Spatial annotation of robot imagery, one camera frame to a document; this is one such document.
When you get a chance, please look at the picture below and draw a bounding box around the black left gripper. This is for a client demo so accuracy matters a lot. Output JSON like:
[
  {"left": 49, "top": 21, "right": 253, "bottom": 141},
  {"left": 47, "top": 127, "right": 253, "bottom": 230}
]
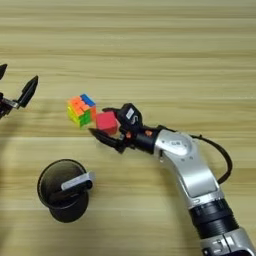
[{"left": 0, "top": 63, "right": 39, "bottom": 120}]

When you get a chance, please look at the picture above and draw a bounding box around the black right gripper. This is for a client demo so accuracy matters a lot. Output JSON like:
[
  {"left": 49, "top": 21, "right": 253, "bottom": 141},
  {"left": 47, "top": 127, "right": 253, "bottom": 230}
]
[{"left": 88, "top": 106, "right": 158, "bottom": 155}]

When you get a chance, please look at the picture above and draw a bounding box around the red cube block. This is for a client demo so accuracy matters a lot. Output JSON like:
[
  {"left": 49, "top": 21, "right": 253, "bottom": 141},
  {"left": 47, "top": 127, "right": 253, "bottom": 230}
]
[{"left": 95, "top": 111, "right": 120, "bottom": 136}]

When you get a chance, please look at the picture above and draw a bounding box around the multicolour puzzle cube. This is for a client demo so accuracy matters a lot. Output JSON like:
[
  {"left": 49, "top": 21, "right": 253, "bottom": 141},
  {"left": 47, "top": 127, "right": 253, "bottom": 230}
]
[{"left": 67, "top": 93, "right": 98, "bottom": 128}]

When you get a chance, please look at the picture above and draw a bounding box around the grey marker with black cap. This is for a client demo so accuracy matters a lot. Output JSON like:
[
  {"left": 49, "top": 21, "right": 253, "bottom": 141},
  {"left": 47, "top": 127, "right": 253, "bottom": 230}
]
[{"left": 60, "top": 171, "right": 97, "bottom": 193}]

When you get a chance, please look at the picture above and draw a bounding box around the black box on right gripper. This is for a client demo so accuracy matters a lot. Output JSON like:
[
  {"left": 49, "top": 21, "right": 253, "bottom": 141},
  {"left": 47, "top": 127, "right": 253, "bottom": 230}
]
[{"left": 116, "top": 103, "right": 144, "bottom": 130}]

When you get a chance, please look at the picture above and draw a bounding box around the black pen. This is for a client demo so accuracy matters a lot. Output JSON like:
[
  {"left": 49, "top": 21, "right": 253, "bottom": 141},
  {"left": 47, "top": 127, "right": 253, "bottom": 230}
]
[{"left": 49, "top": 181, "right": 94, "bottom": 204}]

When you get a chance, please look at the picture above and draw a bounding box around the black mesh pen cup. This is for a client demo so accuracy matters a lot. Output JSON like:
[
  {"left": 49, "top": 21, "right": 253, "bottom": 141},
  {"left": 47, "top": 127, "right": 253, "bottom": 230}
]
[{"left": 37, "top": 158, "right": 97, "bottom": 224}]

